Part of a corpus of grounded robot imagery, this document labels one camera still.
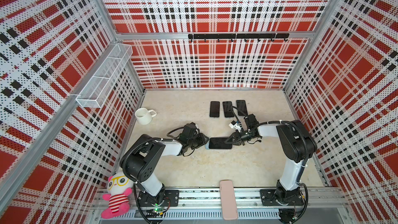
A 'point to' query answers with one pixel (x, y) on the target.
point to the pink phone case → (228, 199)
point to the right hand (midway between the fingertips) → (227, 144)
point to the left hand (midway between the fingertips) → (208, 142)
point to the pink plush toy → (119, 186)
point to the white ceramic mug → (143, 116)
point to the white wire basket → (93, 93)
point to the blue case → (207, 145)
